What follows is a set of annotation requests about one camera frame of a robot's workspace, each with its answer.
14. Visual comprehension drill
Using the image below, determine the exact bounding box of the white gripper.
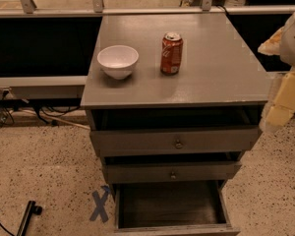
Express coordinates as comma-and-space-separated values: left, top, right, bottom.
259, 67, 295, 132

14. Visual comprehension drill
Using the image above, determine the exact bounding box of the grey bottom drawer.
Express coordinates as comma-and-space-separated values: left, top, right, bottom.
113, 181, 240, 236

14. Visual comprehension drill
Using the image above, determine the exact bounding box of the grey drawer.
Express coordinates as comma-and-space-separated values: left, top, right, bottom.
113, 181, 240, 236
103, 161, 241, 184
90, 126, 261, 157

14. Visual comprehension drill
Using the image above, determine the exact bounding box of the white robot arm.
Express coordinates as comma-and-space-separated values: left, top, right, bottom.
258, 12, 295, 132

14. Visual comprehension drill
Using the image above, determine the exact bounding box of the grey wooden drawer cabinet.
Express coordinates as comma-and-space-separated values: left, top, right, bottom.
80, 13, 273, 236

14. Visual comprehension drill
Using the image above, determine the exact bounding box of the grey middle drawer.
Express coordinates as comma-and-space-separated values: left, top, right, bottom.
103, 161, 241, 184

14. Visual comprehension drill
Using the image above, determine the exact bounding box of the grey top drawer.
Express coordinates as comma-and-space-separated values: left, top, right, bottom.
90, 126, 261, 157

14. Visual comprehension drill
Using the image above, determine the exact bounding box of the orange soda can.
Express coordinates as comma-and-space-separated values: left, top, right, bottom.
160, 31, 183, 75

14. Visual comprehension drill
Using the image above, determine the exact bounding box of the white ceramic bowl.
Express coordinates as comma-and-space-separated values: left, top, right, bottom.
97, 45, 139, 80

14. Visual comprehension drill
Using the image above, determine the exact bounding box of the blue tape cross marker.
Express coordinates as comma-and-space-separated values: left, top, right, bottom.
89, 186, 111, 223

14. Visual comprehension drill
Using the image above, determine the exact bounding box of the black bar tool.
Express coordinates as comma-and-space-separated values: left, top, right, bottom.
17, 201, 42, 236

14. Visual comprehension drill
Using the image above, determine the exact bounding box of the black cable bundle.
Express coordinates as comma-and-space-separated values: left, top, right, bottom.
0, 90, 82, 128

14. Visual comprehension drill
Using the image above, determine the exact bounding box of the metal railing frame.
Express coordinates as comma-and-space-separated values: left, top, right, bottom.
0, 0, 295, 101

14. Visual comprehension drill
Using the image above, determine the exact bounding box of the black floor cable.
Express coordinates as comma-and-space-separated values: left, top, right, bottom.
0, 212, 16, 236

